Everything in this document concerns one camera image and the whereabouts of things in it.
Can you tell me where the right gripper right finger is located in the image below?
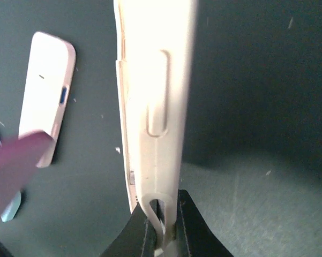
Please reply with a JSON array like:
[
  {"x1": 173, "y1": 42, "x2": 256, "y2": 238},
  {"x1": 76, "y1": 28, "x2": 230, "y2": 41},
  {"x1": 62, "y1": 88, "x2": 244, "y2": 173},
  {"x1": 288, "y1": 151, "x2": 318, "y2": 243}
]
[{"x1": 175, "y1": 190, "x2": 233, "y2": 257}]

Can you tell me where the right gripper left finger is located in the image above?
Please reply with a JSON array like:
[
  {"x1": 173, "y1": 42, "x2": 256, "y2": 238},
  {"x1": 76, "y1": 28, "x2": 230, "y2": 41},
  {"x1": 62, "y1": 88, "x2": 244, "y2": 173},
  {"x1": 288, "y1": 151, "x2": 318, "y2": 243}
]
[{"x1": 100, "y1": 205, "x2": 155, "y2": 257}]

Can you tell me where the purple phone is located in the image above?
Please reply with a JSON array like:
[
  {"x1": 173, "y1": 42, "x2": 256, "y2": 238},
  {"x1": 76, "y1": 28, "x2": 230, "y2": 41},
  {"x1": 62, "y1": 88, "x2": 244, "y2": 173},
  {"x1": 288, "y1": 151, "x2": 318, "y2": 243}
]
[{"x1": 0, "y1": 131, "x2": 54, "y2": 216}]

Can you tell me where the pink phone case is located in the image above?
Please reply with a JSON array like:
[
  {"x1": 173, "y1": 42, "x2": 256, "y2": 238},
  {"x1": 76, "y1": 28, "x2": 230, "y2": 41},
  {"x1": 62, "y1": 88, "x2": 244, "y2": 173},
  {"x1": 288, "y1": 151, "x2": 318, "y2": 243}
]
[{"x1": 19, "y1": 32, "x2": 76, "y2": 168}]

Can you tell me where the beige phone case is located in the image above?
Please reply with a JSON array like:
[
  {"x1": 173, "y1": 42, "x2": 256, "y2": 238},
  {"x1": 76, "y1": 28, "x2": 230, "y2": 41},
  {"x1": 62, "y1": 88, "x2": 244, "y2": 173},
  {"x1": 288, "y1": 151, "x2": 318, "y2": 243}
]
[{"x1": 114, "y1": 1, "x2": 198, "y2": 256}]

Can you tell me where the blue phone case with phone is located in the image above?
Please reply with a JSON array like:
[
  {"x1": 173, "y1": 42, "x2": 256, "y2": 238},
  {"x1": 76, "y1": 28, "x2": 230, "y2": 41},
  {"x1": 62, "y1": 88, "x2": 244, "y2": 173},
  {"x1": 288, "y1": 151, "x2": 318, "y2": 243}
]
[{"x1": 0, "y1": 126, "x2": 23, "y2": 223}]

